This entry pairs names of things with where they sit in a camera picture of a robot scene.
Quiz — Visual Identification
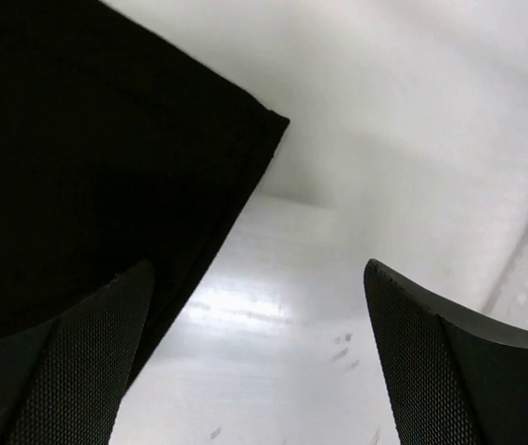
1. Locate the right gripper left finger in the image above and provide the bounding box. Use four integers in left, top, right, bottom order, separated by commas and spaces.
0, 261, 154, 444

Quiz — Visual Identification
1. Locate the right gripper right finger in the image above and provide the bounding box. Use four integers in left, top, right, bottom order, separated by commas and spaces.
364, 260, 528, 444

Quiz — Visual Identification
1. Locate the black skirt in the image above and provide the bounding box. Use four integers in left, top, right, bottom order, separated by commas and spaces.
0, 0, 291, 372

